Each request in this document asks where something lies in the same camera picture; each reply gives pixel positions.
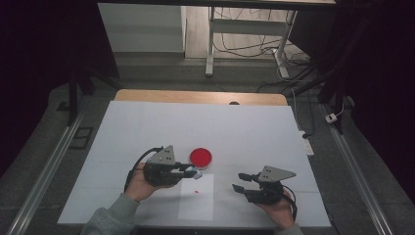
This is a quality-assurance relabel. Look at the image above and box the white power strip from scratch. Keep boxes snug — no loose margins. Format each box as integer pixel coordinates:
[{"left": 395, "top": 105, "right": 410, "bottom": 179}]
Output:
[{"left": 298, "top": 130, "right": 316, "bottom": 157}]

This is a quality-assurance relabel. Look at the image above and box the tangle of thin black cables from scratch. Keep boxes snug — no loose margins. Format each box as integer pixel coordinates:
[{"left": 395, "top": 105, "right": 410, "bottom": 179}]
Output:
[{"left": 213, "top": 7, "right": 311, "bottom": 67}]

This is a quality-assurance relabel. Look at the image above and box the person's right hand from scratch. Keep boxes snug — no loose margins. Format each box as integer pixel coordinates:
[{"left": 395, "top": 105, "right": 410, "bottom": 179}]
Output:
[{"left": 258, "top": 190, "right": 297, "bottom": 230}]

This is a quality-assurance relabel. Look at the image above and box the red ink dish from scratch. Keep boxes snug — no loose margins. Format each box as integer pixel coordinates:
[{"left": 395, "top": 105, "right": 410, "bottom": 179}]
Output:
[{"left": 189, "top": 147, "right": 213, "bottom": 169}]

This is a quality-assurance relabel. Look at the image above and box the dark curtain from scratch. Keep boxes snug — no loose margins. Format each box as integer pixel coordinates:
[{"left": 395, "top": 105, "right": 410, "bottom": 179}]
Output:
[
  {"left": 288, "top": 0, "right": 415, "bottom": 204},
  {"left": 0, "top": 0, "right": 120, "bottom": 177}
]

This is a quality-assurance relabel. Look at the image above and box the person's left hand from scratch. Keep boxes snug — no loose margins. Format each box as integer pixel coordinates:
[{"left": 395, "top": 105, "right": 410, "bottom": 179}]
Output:
[{"left": 124, "top": 162, "right": 174, "bottom": 203}]

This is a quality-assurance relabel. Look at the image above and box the thick black floor cable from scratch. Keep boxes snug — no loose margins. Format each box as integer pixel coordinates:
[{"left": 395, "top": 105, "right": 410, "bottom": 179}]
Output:
[{"left": 256, "top": 64, "right": 316, "bottom": 94}]

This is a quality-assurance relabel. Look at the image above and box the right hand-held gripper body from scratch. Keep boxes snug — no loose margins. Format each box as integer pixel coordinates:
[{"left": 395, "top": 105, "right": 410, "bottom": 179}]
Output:
[{"left": 243, "top": 164, "right": 298, "bottom": 207}]

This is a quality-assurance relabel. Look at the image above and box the white cabinet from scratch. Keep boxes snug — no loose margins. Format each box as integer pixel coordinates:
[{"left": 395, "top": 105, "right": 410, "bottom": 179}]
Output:
[{"left": 97, "top": 3, "right": 187, "bottom": 53}]

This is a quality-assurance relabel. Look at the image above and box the white paper sheet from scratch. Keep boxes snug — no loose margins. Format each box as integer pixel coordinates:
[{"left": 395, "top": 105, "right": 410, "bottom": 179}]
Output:
[{"left": 177, "top": 173, "right": 215, "bottom": 222}]

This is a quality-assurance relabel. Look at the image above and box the black stand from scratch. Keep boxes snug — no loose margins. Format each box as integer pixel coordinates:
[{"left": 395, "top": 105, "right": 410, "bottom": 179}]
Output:
[
  {"left": 67, "top": 65, "right": 99, "bottom": 127},
  {"left": 317, "top": 65, "right": 347, "bottom": 135}
]

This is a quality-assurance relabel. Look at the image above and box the black floor plate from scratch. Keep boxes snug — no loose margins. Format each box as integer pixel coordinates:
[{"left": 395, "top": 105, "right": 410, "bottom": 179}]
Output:
[{"left": 69, "top": 126, "right": 95, "bottom": 151}]

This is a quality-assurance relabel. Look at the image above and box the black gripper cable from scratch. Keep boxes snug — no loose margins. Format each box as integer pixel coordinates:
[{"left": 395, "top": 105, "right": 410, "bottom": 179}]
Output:
[
  {"left": 282, "top": 184, "right": 299, "bottom": 221},
  {"left": 122, "top": 146, "right": 164, "bottom": 194}
]

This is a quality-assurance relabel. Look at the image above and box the metal floor rail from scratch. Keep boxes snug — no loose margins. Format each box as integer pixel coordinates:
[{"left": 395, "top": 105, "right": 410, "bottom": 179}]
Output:
[
  {"left": 6, "top": 109, "right": 86, "bottom": 235},
  {"left": 326, "top": 125, "right": 394, "bottom": 235}
]

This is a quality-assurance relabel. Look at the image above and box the white desk frame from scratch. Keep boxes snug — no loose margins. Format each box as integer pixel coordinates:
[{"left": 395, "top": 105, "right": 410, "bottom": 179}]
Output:
[{"left": 205, "top": 6, "right": 299, "bottom": 79}]

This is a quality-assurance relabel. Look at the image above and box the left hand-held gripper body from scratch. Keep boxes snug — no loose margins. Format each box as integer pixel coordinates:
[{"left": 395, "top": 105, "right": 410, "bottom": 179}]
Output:
[{"left": 142, "top": 144, "right": 186, "bottom": 188}]

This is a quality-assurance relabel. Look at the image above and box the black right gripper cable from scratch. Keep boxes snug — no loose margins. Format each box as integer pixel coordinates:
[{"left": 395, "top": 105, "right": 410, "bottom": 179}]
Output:
[{"left": 282, "top": 184, "right": 299, "bottom": 221}]

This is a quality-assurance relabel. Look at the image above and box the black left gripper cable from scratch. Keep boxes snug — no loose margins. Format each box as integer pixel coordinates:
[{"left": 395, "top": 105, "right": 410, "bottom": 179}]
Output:
[{"left": 122, "top": 146, "right": 164, "bottom": 194}]

